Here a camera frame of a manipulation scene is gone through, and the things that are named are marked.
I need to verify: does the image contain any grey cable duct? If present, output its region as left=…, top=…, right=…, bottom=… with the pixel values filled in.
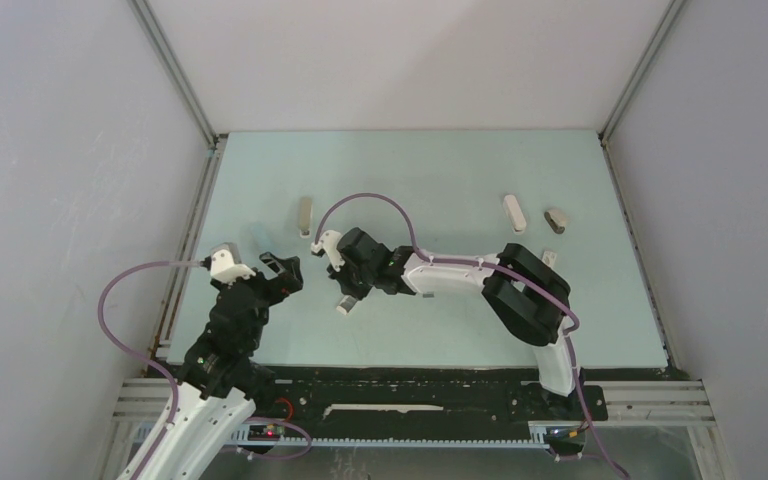
left=214, top=424, right=551, bottom=450

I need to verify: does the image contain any aluminium frame rail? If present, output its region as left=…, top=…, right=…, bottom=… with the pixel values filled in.
left=127, top=0, right=219, bottom=149

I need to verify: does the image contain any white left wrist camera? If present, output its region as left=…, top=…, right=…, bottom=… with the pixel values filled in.
left=207, top=242, right=256, bottom=284

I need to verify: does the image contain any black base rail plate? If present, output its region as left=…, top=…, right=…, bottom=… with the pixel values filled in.
left=244, top=362, right=609, bottom=441

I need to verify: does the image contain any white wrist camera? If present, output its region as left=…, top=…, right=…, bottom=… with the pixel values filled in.
left=207, top=242, right=256, bottom=284
left=311, top=230, right=345, bottom=272

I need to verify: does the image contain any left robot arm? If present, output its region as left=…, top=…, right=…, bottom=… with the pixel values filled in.
left=120, top=244, right=304, bottom=479

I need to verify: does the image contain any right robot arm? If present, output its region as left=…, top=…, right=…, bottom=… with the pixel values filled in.
left=311, top=228, right=582, bottom=418

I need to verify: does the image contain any staple box tray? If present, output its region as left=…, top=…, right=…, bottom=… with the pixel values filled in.
left=336, top=296, right=358, bottom=315

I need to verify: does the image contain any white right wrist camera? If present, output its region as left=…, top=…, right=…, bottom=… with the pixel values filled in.
left=311, top=230, right=345, bottom=272

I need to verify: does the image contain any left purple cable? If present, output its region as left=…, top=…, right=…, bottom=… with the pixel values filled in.
left=97, top=260, right=314, bottom=480

